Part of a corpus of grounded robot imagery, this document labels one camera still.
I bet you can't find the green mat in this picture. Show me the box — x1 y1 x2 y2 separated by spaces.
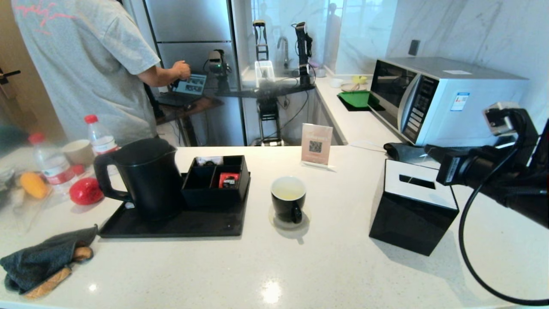
337 90 381 109

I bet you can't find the black compartment organizer box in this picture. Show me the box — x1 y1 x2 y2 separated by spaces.
179 155 250 211

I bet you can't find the open laptop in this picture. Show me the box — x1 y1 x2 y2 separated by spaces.
157 73 208 107

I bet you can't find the thin black camera cable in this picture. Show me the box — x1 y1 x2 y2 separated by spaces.
458 129 549 306

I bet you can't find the dark oven mitt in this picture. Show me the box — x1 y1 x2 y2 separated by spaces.
0 225 98 294

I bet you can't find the black tissue box white lid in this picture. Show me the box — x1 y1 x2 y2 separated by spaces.
369 159 461 257

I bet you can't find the orange fruit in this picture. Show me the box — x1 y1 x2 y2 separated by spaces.
19 173 48 199

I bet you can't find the chrome faucet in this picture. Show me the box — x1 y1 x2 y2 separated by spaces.
277 36 290 69

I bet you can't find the pink QR code sign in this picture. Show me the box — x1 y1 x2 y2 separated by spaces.
300 123 336 172

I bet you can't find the person in gray t-shirt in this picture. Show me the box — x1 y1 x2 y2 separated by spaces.
12 0 191 145

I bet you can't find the silver microwave oven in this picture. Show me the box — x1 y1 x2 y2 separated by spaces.
369 57 529 148

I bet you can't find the red round fruit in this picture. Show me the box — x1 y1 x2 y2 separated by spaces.
69 177 103 206

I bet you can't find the black mug white inside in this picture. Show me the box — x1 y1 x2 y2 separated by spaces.
271 176 307 224

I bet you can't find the black electric kettle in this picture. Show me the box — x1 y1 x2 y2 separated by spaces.
92 138 183 221

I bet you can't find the round translucent coaster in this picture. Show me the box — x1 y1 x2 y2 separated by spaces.
268 205 310 230

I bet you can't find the beige paper cup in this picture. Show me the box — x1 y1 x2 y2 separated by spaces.
61 139 94 167

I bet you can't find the black serving tray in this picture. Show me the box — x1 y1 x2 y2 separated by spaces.
98 172 250 239

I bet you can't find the dark gray cloth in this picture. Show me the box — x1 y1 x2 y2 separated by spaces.
383 142 472 164

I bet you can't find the clear water bottle red cap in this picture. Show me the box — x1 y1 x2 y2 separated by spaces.
28 133 80 196
84 115 118 156

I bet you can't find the brown wooden desk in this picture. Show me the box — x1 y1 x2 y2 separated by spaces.
155 95 224 146

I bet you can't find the brown cork pad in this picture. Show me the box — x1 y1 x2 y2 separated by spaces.
24 247 94 300

